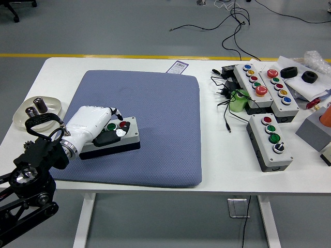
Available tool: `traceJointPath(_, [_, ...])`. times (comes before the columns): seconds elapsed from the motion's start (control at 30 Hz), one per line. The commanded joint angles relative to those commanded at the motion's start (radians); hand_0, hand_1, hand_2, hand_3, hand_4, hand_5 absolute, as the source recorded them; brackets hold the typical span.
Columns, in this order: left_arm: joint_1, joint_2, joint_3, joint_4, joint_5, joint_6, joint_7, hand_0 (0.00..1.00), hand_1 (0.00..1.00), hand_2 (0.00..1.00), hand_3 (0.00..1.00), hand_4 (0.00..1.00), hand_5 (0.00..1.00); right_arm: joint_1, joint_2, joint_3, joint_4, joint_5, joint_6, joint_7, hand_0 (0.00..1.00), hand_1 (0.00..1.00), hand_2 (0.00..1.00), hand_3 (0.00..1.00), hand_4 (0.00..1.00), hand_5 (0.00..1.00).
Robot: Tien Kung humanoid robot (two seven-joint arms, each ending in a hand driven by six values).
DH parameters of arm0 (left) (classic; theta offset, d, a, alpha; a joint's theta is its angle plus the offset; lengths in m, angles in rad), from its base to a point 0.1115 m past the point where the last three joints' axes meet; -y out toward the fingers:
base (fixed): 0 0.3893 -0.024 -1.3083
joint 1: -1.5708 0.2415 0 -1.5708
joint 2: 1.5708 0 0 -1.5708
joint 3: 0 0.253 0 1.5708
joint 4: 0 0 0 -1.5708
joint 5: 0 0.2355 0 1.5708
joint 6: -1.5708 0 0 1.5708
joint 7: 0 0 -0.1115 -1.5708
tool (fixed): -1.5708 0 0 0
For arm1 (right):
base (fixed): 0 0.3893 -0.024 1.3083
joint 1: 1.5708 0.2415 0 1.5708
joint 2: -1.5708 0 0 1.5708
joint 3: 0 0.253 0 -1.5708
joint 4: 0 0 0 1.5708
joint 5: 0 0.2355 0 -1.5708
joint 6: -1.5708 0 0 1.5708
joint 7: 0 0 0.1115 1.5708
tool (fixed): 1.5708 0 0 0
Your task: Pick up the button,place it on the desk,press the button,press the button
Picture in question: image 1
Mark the white paper sheet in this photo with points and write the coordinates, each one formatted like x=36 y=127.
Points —
x=305 y=89

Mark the blue-grey textured mat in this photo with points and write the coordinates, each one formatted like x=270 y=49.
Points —
x=160 y=129

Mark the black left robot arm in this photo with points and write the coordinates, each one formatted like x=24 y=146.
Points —
x=38 y=156

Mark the beige shallow dish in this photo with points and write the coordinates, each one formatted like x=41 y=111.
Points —
x=53 y=103

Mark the purple barcode label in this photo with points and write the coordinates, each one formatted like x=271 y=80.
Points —
x=178 y=66

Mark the orange cylinder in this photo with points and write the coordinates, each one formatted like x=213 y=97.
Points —
x=327 y=117

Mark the black power adapter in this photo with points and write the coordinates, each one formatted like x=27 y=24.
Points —
x=231 y=84
x=227 y=69

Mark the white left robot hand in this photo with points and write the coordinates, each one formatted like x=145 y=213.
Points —
x=86 y=121

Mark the grey block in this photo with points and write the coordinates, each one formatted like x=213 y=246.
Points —
x=313 y=131

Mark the clear bubble wrap bag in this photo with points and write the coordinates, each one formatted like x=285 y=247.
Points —
x=316 y=60

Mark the black office chair base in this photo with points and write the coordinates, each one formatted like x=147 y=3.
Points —
x=13 y=7

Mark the black wall plug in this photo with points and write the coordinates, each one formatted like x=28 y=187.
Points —
x=223 y=93

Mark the small red part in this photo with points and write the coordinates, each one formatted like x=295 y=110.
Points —
x=312 y=104

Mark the white box with black base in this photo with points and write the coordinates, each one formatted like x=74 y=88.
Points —
x=327 y=156

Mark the metal floor socket plate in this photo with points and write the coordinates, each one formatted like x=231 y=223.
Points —
x=238 y=208

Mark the three-button grey control box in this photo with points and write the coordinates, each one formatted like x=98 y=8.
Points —
x=129 y=145

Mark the five-button box, blue end button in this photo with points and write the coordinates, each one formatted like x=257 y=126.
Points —
x=290 y=109
x=241 y=74

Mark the four-button box with selector switch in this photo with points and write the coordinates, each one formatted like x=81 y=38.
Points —
x=282 y=160

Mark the white table leg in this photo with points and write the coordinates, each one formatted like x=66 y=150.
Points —
x=84 y=222
x=270 y=224

